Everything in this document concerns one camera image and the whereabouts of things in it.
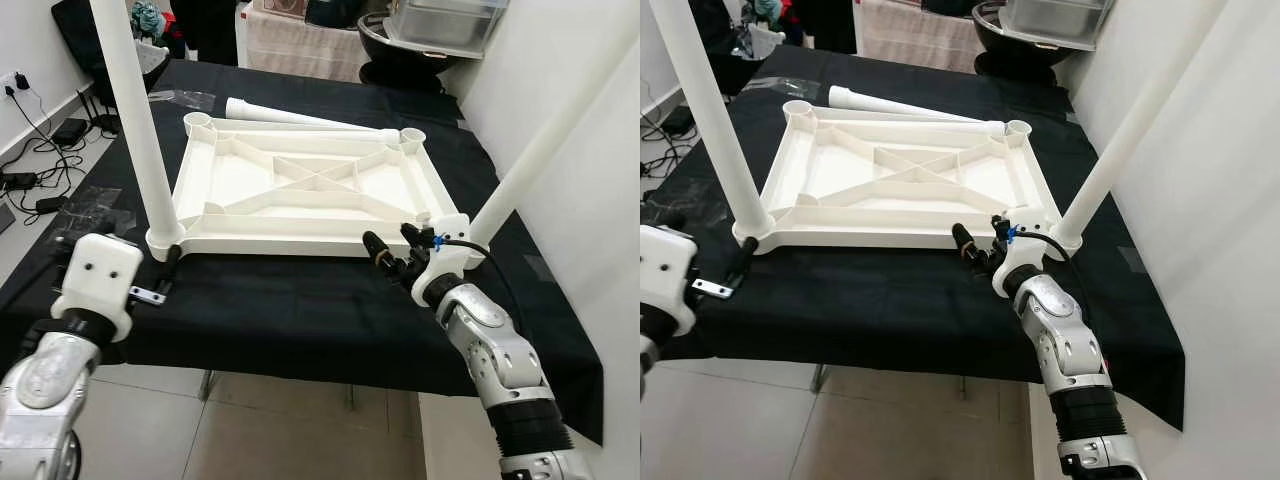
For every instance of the white wall socket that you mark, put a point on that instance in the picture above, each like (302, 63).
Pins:
(6, 88)

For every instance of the grey box red label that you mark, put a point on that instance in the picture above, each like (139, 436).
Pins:
(5, 220)

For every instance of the clear tape patch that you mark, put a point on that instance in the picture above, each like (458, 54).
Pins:
(680, 200)
(85, 205)

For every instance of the brown cardboard box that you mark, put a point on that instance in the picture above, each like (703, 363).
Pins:
(282, 8)

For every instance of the black power strip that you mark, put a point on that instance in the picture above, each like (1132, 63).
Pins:
(18, 181)

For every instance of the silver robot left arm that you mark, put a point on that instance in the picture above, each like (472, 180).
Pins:
(40, 400)
(650, 325)

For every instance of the black router with antennas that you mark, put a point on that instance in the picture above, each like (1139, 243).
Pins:
(105, 123)

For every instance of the person in black trousers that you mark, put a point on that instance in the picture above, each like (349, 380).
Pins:
(825, 25)
(205, 30)

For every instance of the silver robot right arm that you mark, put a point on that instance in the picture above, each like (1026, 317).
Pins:
(490, 340)
(1060, 330)

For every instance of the white plastic table top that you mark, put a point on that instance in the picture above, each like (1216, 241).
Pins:
(850, 165)
(240, 175)

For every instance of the black open bag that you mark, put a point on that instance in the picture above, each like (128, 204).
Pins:
(75, 30)
(735, 75)

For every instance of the white plastic bag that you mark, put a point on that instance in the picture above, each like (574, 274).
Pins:
(155, 55)
(768, 40)

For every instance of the red cloth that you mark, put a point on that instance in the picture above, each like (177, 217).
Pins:
(172, 28)

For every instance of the black plug-in charger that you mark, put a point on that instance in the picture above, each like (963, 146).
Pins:
(18, 82)

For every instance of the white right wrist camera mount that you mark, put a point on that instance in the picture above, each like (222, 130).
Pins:
(445, 270)
(1025, 260)

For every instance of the beige woven cloth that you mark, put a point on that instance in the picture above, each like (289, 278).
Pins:
(300, 50)
(920, 35)

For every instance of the small black bag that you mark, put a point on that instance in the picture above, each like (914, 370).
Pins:
(330, 12)
(945, 6)

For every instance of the grey tape piece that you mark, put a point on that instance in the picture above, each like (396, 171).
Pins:
(1131, 258)
(540, 267)

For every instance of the clear tape strip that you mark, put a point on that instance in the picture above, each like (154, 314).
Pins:
(790, 86)
(185, 98)

